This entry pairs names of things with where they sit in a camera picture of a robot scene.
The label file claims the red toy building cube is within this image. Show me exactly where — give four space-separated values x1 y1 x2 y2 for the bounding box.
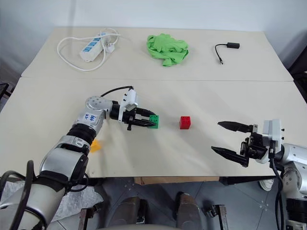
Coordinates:
179 115 192 130

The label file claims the dark rounded brown shape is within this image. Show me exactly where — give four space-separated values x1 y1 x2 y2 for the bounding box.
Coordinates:
115 195 148 229
175 192 205 229

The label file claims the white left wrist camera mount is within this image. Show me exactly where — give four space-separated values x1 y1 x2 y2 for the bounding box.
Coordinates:
118 89 140 122

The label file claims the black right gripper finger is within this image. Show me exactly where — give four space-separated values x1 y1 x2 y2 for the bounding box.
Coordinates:
211 146 249 168
217 121 254 134

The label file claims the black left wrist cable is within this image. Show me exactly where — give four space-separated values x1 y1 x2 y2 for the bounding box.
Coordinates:
100 85 134 98

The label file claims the crumpled clear plastic sheet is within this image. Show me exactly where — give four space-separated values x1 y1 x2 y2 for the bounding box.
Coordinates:
0 179 105 224

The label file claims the crumpled green cloth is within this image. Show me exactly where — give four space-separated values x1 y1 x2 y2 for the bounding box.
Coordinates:
146 33 190 69

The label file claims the dark metal frame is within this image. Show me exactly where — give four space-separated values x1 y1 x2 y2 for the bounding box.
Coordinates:
0 80 14 114

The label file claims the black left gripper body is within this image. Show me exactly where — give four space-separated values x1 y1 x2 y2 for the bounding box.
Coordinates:
122 107 142 131

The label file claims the white shoe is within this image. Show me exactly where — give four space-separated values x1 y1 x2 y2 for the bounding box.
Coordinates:
258 178 274 192

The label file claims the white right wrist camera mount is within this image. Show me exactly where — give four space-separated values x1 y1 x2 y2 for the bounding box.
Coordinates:
258 118 285 164

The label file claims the white blue power strip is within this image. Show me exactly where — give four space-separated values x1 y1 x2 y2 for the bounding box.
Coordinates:
79 33 107 63

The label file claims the black left shoulder cable loop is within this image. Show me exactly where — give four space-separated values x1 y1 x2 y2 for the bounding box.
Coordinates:
0 160 50 230

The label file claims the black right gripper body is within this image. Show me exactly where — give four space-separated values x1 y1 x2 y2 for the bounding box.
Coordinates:
239 124 270 165

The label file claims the yellow toy building cube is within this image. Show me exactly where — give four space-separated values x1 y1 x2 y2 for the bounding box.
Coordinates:
89 139 102 153

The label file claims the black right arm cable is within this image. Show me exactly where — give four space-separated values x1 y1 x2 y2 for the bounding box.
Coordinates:
269 140 289 230

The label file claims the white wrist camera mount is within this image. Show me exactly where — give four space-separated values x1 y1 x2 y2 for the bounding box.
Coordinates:
258 118 285 164
118 89 140 122

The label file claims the green toy building cube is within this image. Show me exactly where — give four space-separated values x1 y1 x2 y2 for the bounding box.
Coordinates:
148 115 160 129

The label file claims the short black adapter cable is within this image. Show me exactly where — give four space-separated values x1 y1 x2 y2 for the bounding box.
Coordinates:
213 42 241 66

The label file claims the white power strip with cord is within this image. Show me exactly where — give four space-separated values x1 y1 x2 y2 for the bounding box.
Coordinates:
56 28 122 72

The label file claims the brown cardboard piece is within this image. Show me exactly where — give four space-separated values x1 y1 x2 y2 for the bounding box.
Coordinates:
133 176 220 185

